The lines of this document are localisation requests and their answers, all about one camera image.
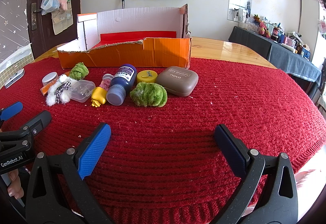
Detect orange cardboard box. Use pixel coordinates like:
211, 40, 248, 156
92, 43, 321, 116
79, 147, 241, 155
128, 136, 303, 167
56, 4, 192, 69

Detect side table with dark cloth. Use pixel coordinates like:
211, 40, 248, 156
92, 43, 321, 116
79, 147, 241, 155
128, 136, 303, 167
228, 26, 322, 102

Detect white pocket device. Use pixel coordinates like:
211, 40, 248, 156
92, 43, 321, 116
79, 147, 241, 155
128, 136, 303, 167
4, 69, 25, 88

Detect clear plastic bag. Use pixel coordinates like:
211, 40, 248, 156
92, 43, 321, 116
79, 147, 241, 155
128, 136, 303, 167
41, 0, 61, 16

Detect purple bottle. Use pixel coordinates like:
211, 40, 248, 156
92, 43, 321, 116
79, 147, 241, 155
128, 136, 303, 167
106, 64, 137, 106

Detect yellow duck toy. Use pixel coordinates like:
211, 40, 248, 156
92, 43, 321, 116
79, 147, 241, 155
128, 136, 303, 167
91, 87, 107, 108

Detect small green plush ball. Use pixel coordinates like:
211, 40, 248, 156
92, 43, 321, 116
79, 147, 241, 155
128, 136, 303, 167
69, 62, 89, 80

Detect beige hanging organizer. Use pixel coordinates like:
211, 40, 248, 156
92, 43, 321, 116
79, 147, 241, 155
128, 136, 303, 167
52, 8, 73, 35

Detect clear plastic box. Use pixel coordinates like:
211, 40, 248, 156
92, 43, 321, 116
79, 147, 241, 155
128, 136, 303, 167
68, 80, 96, 103

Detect large green plush ball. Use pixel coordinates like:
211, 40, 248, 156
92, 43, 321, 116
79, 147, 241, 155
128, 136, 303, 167
130, 82, 168, 107

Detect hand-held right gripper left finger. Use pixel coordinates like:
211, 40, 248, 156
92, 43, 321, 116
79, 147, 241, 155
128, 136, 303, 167
25, 123, 112, 224

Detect white cabinet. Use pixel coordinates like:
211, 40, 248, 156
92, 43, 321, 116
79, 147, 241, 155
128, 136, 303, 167
298, 0, 323, 61

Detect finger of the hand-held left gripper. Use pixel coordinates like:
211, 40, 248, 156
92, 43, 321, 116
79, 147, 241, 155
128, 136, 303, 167
0, 110, 52, 150
0, 102, 23, 122

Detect star print curtain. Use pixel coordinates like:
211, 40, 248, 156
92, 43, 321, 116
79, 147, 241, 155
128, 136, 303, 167
0, 0, 32, 64

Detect yellow round tin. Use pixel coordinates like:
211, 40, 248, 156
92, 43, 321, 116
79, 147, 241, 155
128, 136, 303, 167
137, 70, 158, 84

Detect red knitted blanket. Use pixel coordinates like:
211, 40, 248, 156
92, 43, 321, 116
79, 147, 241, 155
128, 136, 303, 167
0, 57, 326, 224

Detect group of cosmetic bottles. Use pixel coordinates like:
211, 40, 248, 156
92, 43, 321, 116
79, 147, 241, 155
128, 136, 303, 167
238, 7, 312, 57

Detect person's left hand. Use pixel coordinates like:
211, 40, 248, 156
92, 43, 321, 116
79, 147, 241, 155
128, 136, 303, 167
7, 168, 26, 199

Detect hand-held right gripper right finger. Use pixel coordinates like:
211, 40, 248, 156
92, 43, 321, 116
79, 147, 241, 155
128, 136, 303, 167
214, 124, 298, 224

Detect white plush sheep checked bow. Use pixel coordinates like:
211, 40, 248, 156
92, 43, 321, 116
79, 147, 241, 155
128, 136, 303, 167
46, 74, 78, 106

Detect white round lid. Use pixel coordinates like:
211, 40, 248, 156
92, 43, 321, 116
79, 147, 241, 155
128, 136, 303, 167
41, 72, 59, 86

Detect metal door handle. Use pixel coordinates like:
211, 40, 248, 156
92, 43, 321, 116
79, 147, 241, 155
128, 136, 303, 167
31, 3, 47, 31

